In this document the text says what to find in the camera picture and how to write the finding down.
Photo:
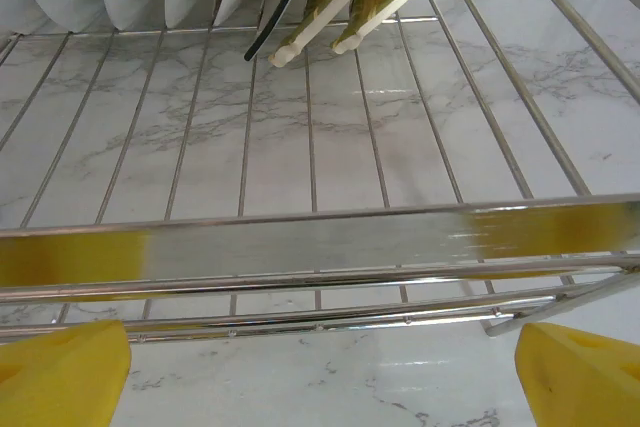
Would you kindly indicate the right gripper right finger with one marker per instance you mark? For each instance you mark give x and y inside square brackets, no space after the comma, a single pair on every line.
[585,382]

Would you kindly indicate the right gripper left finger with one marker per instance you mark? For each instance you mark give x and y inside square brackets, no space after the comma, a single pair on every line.
[60,377]

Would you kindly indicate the square white plate black rim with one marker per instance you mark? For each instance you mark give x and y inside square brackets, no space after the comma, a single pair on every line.
[272,7]

